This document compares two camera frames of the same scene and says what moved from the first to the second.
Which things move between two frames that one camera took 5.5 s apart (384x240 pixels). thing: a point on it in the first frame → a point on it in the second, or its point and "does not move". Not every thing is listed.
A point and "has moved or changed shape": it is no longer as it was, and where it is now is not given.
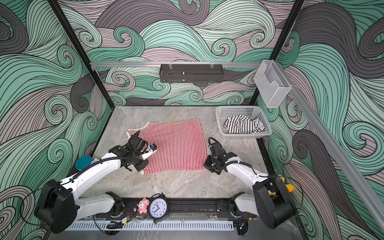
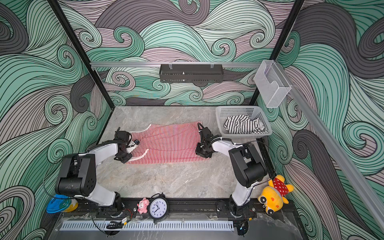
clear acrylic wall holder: [272, 83] does not move
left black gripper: [140, 167] → [124, 160]
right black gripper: [206, 164] → [197, 151]
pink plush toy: [142, 206] does not move
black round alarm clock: [158, 207] does not move
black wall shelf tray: [191, 73] does not move
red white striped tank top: [180, 145] has moved or changed shape
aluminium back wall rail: [157, 64] does not move
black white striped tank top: [242, 124] does not move
